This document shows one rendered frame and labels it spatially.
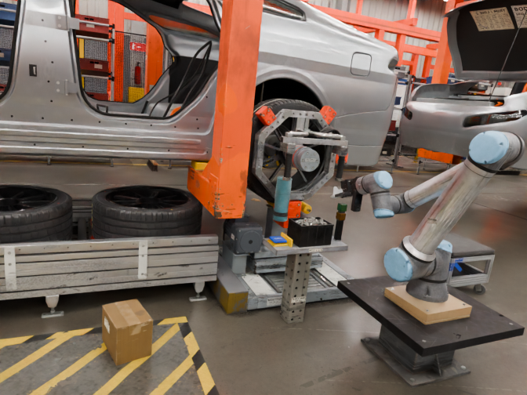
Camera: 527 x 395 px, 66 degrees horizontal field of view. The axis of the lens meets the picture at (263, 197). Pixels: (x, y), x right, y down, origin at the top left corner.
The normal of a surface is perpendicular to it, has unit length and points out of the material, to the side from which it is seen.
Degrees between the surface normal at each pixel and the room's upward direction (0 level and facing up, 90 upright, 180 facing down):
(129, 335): 90
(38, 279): 90
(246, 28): 90
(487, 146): 83
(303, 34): 81
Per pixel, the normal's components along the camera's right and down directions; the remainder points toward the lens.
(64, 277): 0.40, 0.25
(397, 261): -0.87, 0.11
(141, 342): 0.58, 0.25
